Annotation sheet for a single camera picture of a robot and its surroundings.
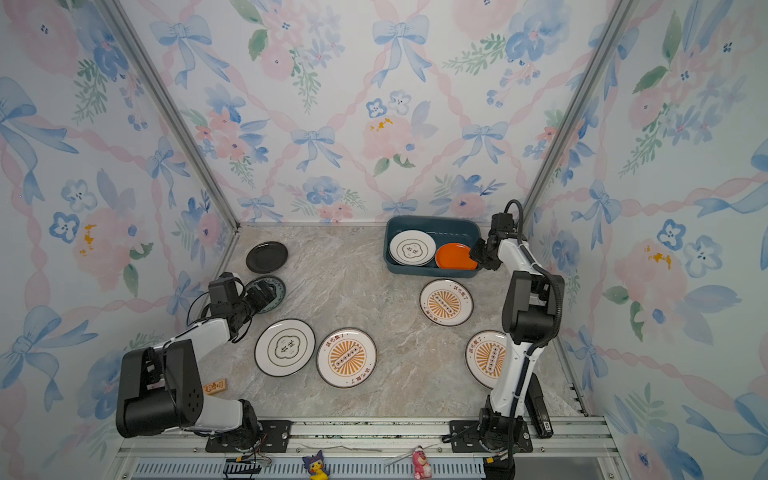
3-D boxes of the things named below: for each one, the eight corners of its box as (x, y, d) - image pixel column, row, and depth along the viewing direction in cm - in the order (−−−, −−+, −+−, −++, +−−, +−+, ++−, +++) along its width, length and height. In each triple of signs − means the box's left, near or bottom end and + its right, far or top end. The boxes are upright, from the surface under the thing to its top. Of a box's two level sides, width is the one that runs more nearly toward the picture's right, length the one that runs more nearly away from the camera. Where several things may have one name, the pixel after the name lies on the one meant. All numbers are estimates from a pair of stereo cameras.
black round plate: (244, 273, 108) (241, 269, 106) (254, 245, 116) (252, 241, 114) (283, 273, 108) (281, 269, 106) (290, 245, 116) (289, 241, 114)
